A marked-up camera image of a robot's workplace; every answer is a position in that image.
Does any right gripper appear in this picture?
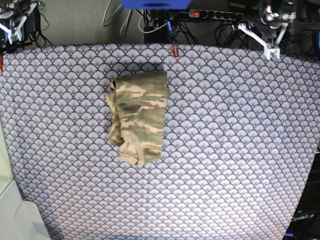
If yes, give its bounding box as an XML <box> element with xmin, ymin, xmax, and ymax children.
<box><xmin>0</xmin><ymin>2</ymin><xmax>37</xmax><ymax>43</ymax></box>

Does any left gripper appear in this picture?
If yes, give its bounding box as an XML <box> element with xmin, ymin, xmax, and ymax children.
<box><xmin>237</xmin><ymin>9</ymin><xmax>290</xmax><ymax>60</ymax></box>

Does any camouflage T-shirt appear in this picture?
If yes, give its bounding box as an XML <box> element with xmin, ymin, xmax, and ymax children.
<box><xmin>105</xmin><ymin>71</ymin><xmax>170</xmax><ymax>166</ymax></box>

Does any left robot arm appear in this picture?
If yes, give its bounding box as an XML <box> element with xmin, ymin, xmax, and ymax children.
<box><xmin>237</xmin><ymin>0</ymin><xmax>296</xmax><ymax>60</ymax></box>

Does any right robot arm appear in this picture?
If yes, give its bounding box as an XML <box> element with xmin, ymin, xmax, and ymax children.
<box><xmin>0</xmin><ymin>0</ymin><xmax>38</xmax><ymax>45</ymax></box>

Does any white power strip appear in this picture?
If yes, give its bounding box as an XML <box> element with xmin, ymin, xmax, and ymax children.
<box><xmin>187</xmin><ymin>9</ymin><xmax>243</xmax><ymax>21</ymax></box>

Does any red black clamp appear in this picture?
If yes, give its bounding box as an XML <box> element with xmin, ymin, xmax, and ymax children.
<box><xmin>170</xmin><ymin>44</ymin><xmax>180</xmax><ymax>59</ymax></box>

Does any fan-patterned blue tablecloth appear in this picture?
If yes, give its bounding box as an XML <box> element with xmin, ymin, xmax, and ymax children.
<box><xmin>0</xmin><ymin>44</ymin><xmax>320</xmax><ymax>240</ymax></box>

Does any black power adapter box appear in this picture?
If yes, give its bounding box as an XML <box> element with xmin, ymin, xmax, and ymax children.
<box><xmin>144</xmin><ymin>26</ymin><xmax>169</xmax><ymax>44</ymax></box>

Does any white plastic bin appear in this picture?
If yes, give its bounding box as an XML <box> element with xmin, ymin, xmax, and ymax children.
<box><xmin>0</xmin><ymin>128</ymin><xmax>50</xmax><ymax>240</ymax></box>

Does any black OpenArm box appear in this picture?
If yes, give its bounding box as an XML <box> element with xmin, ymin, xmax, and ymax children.
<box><xmin>283</xmin><ymin>153</ymin><xmax>320</xmax><ymax>240</ymax></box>

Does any blue plastic mount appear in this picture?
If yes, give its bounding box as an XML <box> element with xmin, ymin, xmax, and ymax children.
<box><xmin>121</xmin><ymin>0</ymin><xmax>191</xmax><ymax>10</ymax></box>

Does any black cable bundle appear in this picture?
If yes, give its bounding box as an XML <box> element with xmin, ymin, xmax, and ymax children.
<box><xmin>99</xmin><ymin>0</ymin><xmax>253</xmax><ymax>47</ymax></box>

